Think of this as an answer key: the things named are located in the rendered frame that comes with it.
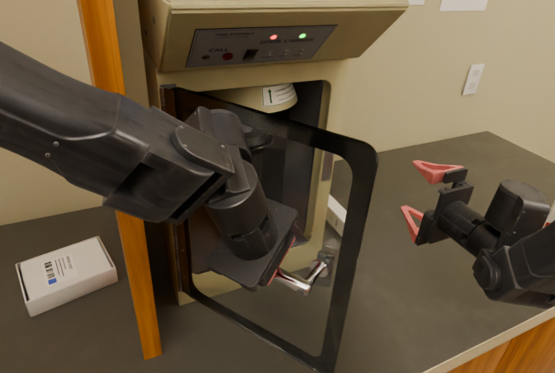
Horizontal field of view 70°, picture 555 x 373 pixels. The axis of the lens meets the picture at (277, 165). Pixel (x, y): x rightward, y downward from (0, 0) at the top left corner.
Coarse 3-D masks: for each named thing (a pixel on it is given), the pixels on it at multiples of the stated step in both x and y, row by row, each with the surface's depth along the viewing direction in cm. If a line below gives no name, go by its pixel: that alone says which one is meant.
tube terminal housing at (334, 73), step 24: (144, 0) 53; (144, 24) 57; (144, 48) 61; (168, 72) 55; (192, 72) 56; (216, 72) 58; (240, 72) 59; (264, 72) 61; (288, 72) 63; (312, 72) 65; (336, 72) 67; (336, 96) 69; (336, 120) 72; (168, 240) 74; (168, 264) 81
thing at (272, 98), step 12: (276, 84) 67; (288, 84) 69; (216, 96) 67; (228, 96) 66; (240, 96) 65; (252, 96) 65; (264, 96) 66; (276, 96) 67; (288, 96) 69; (264, 108) 66; (276, 108) 67
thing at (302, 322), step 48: (192, 96) 52; (288, 144) 46; (336, 144) 43; (288, 192) 49; (336, 192) 45; (192, 240) 65; (336, 240) 48; (192, 288) 71; (240, 288) 63; (336, 288) 52; (288, 336) 61; (336, 336) 55
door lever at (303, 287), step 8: (312, 264) 52; (320, 264) 51; (280, 272) 50; (288, 272) 50; (312, 272) 50; (320, 272) 51; (328, 272) 51; (272, 280) 50; (280, 280) 49; (288, 280) 49; (296, 280) 49; (304, 280) 49; (312, 280) 49; (288, 288) 49; (296, 288) 48; (304, 288) 48
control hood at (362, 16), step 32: (160, 0) 43; (192, 0) 41; (224, 0) 43; (256, 0) 44; (288, 0) 46; (320, 0) 47; (352, 0) 49; (384, 0) 51; (160, 32) 46; (192, 32) 45; (352, 32) 55; (160, 64) 50; (256, 64) 57
